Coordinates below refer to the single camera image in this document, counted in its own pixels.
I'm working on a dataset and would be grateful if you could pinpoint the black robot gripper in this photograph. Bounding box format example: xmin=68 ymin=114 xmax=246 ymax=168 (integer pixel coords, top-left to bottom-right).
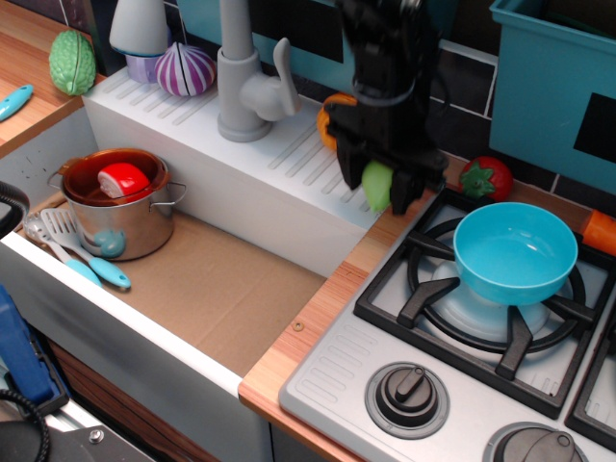
xmin=324 ymin=99 xmax=449 ymax=215

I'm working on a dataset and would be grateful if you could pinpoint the green toy pear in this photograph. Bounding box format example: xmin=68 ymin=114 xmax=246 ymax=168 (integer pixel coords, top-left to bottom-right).
xmin=362 ymin=161 xmax=394 ymax=213

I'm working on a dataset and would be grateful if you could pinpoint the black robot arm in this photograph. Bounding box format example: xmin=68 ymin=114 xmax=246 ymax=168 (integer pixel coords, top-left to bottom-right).
xmin=324 ymin=1 xmax=449 ymax=215

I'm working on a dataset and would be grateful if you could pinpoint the turquoise plastic bowl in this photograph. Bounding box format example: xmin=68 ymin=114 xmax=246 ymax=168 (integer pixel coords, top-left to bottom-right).
xmin=453 ymin=202 xmax=578 ymax=306

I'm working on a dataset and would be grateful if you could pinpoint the brown translucent bowl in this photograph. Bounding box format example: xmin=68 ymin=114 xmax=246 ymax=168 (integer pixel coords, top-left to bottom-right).
xmin=57 ymin=148 xmax=170 ymax=207

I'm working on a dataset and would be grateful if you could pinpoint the orange toy pumpkin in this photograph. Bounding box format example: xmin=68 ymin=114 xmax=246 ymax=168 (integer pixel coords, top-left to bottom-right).
xmin=316 ymin=92 xmax=358 ymax=150

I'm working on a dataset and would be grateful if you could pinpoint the white sink drainboard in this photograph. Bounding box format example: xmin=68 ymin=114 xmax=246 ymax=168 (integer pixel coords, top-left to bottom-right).
xmin=83 ymin=69 xmax=379 ymax=276

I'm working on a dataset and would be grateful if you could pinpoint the red toy tomato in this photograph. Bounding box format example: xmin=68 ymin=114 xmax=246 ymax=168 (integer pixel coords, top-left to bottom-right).
xmin=458 ymin=156 xmax=514 ymax=202

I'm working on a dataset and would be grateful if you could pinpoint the grey toy faucet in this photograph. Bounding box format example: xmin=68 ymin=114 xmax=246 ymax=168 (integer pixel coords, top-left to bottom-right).
xmin=218 ymin=1 xmax=301 ymax=142

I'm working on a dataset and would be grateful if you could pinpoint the turquoise box centre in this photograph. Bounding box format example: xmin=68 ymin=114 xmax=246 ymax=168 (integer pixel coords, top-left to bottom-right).
xmin=176 ymin=0 xmax=458 ymax=92

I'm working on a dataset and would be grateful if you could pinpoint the purple striped toy onion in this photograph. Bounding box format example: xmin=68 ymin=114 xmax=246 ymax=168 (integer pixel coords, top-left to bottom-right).
xmin=155 ymin=42 xmax=218 ymax=96

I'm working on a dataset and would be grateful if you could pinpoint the grey stove knob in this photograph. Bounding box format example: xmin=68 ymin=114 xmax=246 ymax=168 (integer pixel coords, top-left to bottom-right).
xmin=365 ymin=362 xmax=449 ymax=440
xmin=482 ymin=422 xmax=588 ymax=462

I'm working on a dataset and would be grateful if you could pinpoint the orange toy carrot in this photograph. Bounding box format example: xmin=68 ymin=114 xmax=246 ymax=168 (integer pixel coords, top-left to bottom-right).
xmin=582 ymin=210 xmax=616 ymax=256

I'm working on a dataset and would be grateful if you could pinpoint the stainless steel pot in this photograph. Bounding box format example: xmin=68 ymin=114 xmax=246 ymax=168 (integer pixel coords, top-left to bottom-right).
xmin=48 ymin=149 xmax=187 ymax=261

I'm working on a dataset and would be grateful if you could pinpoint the red white toy radish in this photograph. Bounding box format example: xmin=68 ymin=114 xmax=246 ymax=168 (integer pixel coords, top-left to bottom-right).
xmin=97 ymin=163 xmax=150 ymax=198

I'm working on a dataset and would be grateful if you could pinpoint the grey cone toy bottle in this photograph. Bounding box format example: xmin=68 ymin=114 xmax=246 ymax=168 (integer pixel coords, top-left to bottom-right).
xmin=109 ymin=0 xmax=169 ymax=84

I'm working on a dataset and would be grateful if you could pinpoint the green bumpy toy vegetable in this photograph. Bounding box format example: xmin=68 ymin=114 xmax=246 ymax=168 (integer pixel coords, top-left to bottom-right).
xmin=48 ymin=30 xmax=96 ymax=96

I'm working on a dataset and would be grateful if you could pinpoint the blue clamp device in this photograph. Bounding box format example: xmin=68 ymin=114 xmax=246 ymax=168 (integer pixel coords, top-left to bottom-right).
xmin=1 ymin=287 xmax=69 ymax=416

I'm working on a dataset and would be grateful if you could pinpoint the grey slotted spatula blue handle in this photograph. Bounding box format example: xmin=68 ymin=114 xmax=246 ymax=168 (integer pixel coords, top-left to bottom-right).
xmin=40 ymin=208 xmax=132 ymax=290

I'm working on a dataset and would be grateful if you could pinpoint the grey spoon blue handle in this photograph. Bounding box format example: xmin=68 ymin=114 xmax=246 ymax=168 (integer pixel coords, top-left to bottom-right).
xmin=23 ymin=214 xmax=102 ymax=287

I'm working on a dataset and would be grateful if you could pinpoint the turquoise utensil handle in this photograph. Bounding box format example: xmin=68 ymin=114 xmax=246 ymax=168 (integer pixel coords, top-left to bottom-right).
xmin=0 ymin=85 xmax=34 ymax=121

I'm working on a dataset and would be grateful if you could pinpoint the black coiled cable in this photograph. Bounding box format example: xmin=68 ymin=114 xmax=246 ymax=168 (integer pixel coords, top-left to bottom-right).
xmin=0 ymin=387 xmax=50 ymax=462

